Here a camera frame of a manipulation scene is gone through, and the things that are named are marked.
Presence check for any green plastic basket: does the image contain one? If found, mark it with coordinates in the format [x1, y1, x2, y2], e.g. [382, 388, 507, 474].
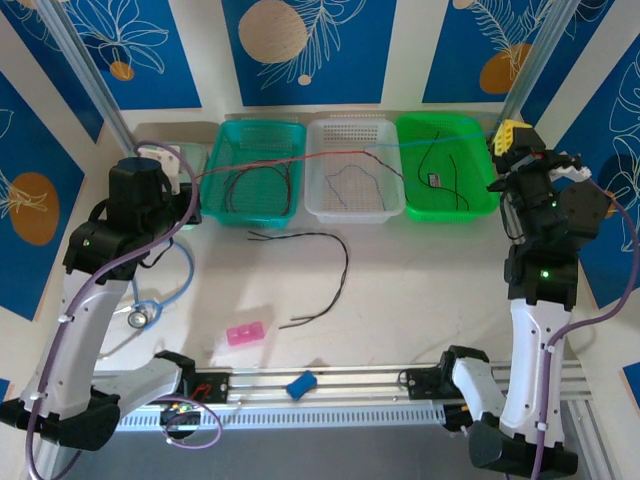
[394, 112, 502, 225]

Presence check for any teal plastic basket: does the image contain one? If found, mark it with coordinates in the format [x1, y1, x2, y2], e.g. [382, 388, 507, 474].
[198, 118, 307, 229]

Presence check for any blue panel orange circle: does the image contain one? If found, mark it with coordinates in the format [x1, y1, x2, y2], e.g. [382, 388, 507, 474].
[0, 72, 87, 322]
[422, 0, 550, 104]

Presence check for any blue panel white leaf outline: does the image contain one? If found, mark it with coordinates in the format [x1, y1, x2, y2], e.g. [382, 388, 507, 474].
[542, 35, 640, 310]

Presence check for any blue stethoscope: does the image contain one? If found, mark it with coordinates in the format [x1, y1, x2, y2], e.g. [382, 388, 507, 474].
[97, 238, 197, 360]

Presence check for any blue panel white flower outline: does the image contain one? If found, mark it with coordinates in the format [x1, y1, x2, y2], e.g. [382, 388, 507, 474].
[9, 0, 203, 112]

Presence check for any pink pill box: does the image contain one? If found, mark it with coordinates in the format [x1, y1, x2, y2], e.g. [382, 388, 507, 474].
[225, 322, 266, 347]

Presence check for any white plastic basket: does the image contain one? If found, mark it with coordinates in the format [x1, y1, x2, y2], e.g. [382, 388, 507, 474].
[303, 117, 406, 225]

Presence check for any blue floral poster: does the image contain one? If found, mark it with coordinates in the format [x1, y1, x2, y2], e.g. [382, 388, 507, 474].
[222, 0, 397, 107]

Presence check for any blue sponge block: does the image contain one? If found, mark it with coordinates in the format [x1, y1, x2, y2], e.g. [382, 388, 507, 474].
[284, 369, 318, 400]

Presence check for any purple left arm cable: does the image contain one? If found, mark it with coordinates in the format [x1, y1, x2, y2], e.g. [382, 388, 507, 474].
[23, 142, 224, 480]

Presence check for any aluminium frame post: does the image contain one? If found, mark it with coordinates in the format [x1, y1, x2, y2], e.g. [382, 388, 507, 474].
[37, 0, 134, 151]
[487, 0, 576, 146]

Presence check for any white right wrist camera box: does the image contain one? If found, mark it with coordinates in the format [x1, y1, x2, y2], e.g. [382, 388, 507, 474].
[549, 158, 594, 182]

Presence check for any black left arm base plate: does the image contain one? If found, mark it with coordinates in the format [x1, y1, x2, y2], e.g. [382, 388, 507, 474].
[172, 368, 232, 406]

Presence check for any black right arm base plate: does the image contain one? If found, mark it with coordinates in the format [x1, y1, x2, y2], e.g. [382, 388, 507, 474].
[403, 367, 454, 402]

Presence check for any white slotted cable duct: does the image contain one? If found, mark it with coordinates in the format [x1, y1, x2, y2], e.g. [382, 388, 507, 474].
[119, 405, 447, 434]

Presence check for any aluminium frame rail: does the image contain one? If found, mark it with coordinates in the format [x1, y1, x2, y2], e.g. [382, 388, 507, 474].
[45, 364, 587, 407]

